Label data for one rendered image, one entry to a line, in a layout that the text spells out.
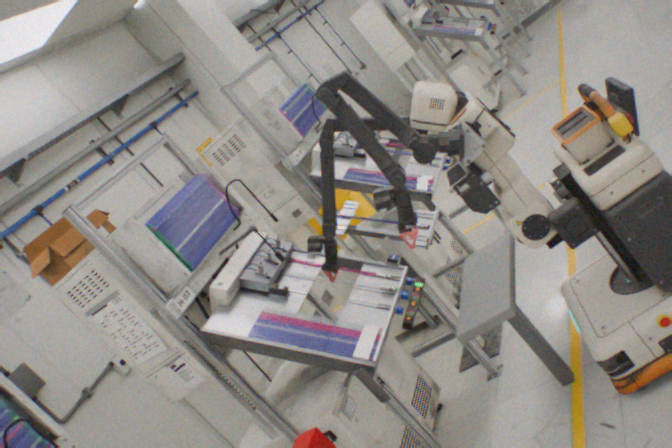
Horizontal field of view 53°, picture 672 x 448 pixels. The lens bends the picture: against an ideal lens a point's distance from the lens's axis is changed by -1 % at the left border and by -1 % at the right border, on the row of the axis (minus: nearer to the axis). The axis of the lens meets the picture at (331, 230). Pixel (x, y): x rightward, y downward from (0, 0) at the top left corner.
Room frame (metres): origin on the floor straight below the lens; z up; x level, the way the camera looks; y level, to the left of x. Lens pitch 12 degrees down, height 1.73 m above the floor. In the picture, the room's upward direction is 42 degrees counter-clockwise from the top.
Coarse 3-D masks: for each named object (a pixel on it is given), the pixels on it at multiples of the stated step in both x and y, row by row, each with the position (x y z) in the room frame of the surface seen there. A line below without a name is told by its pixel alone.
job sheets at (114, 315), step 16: (112, 304) 2.74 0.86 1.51; (128, 304) 2.71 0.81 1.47; (96, 320) 2.82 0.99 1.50; (112, 320) 2.78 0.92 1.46; (128, 320) 2.74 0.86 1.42; (144, 320) 2.71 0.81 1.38; (112, 336) 2.82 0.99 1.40; (128, 336) 2.78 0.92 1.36; (144, 336) 2.74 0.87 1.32; (128, 352) 2.82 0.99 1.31; (144, 352) 2.79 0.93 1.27; (160, 352) 2.74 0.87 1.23; (176, 368) 2.75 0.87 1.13; (192, 368) 2.71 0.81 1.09; (192, 384) 2.75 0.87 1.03
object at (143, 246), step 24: (120, 168) 2.90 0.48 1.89; (96, 192) 2.74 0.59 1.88; (240, 216) 3.12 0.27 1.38; (120, 240) 2.74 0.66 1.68; (144, 240) 2.69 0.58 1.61; (144, 264) 2.74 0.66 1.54; (168, 264) 2.69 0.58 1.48; (408, 264) 2.98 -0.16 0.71; (168, 288) 2.74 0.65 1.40; (192, 288) 2.70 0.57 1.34
